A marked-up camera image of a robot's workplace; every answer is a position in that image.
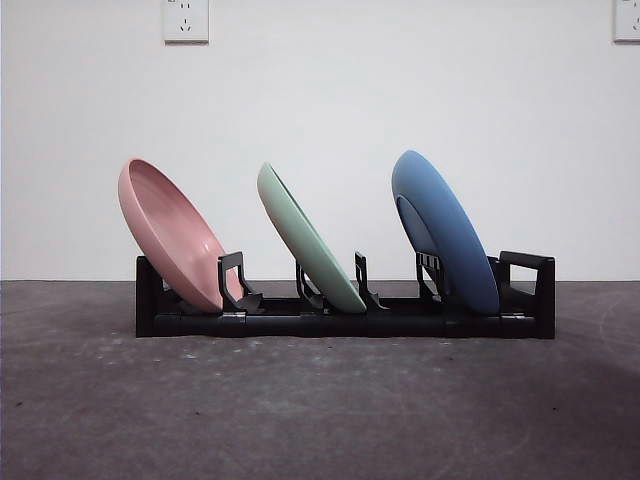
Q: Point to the green plate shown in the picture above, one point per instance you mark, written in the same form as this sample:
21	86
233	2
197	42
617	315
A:
310	250

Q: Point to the blue plate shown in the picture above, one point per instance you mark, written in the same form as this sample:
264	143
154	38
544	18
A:
450	225

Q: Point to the pink plate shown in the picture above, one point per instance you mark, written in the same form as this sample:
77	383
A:
165	225

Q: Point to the black plastic dish rack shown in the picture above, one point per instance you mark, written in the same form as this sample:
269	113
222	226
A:
350	327

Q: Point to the white wall socket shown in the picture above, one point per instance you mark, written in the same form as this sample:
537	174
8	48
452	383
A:
186	22
627	20

